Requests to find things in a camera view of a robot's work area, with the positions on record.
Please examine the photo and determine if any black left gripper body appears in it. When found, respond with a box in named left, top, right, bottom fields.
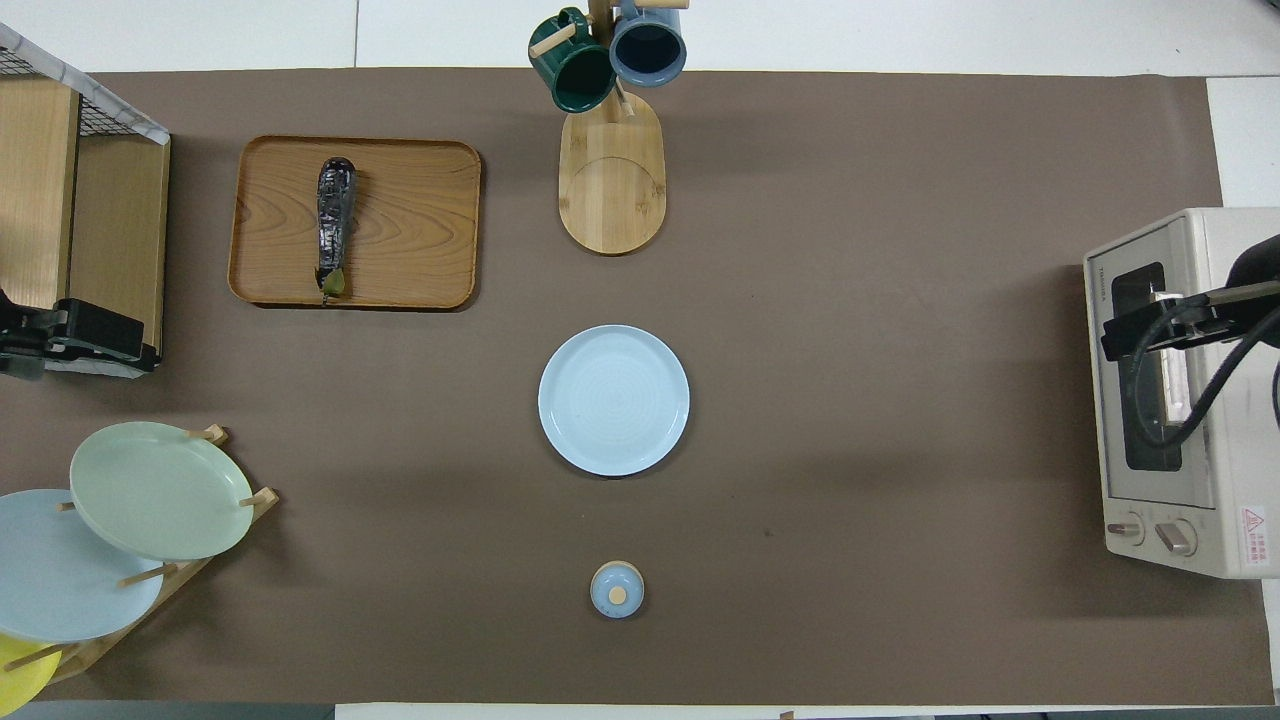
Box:
left=55, top=297, right=159, bottom=374

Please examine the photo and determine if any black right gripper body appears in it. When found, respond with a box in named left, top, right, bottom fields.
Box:
left=1100, top=297, right=1218, bottom=363

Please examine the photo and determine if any glass oven door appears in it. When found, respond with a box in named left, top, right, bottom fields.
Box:
left=1085, top=213, right=1219, bottom=511

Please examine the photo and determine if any dark purple eggplant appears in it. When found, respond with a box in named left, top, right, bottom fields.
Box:
left=316, top=157, right=358, bottom=303

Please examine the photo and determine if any light blue plate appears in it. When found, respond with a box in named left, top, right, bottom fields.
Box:
left=0, top=488, right=166, bottom=644
left=538, top=324, right=691, bottom=478

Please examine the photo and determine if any cream toaster oven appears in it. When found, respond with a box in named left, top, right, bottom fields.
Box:
left=1083, top=207, right=1280, bottom=581

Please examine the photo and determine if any pale green plate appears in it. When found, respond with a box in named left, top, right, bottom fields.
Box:
left=69, top=421, right=255, bottom=562

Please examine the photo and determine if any wooden plate rack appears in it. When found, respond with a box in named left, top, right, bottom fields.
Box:
left=40, top=425, right=281, bottom=686

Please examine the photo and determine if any brown table mat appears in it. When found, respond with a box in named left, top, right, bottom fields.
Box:
left=0, top=68, right=1276, bottom=706

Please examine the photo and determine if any wooden serving tray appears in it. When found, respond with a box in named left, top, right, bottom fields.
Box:
left=228, top=136, right=483, bottom=311

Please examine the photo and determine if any yellow plate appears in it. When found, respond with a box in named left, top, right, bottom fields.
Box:
left=0, top=632, right=61, bottom=716

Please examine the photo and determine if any wooden mug tree stand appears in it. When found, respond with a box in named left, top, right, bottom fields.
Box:
left=528, top=0, right=691, bottom=257

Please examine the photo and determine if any dark green mug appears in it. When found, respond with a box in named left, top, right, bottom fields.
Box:
left=528, top=8, right=619, bottom=114

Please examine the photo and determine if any blue mug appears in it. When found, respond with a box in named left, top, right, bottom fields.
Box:
left=608, top=0, right=689, bottom=89

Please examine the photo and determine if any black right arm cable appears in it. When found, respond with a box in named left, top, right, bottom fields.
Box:
left=1128, top=300, right=1280, bottom=451

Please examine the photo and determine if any wooden wire shelf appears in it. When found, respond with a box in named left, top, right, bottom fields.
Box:
left=0, top=22, right=171, bottom=379

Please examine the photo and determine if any black wire basket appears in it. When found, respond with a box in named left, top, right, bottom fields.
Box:
left=0, top=45, right=136, bottom=141

